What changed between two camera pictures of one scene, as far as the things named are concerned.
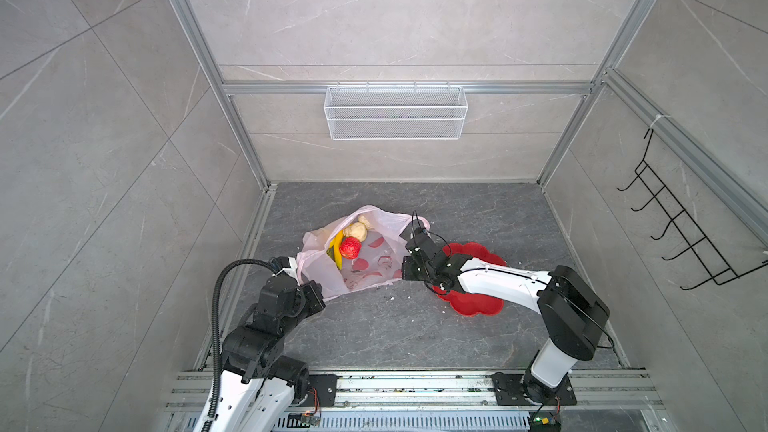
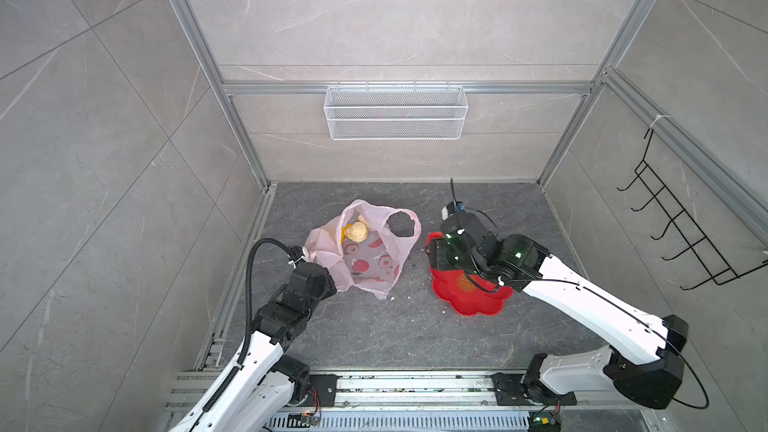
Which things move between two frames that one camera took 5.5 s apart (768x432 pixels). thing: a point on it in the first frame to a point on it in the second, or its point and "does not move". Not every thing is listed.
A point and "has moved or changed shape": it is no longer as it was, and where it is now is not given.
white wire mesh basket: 396,113 does not move
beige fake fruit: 357,230 does not move
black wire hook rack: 718,268 does not move
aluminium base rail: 618,400 does not move
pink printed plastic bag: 379,263 has moved or changed shape
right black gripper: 406,267 to 437,254
